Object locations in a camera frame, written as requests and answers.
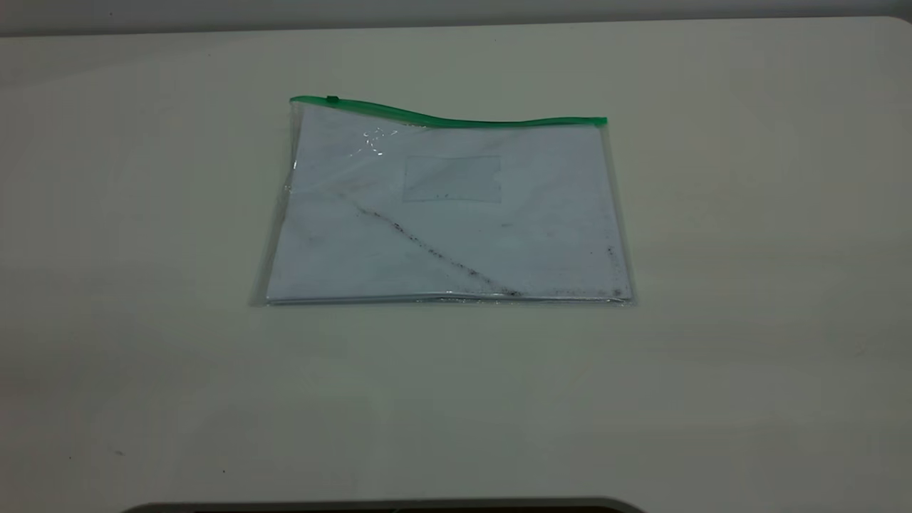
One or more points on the clear zip bag green zipper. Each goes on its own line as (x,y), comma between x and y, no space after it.
(456,242)

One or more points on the dark gray curved base edge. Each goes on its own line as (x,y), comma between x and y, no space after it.
(385,507)

